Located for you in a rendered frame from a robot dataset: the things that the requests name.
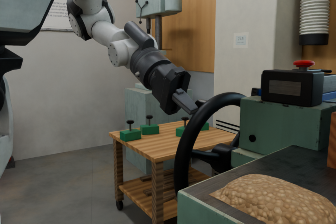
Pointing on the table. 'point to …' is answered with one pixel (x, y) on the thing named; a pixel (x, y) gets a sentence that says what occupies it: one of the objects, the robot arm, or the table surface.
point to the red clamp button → (304, 63)
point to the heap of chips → (276, 201)
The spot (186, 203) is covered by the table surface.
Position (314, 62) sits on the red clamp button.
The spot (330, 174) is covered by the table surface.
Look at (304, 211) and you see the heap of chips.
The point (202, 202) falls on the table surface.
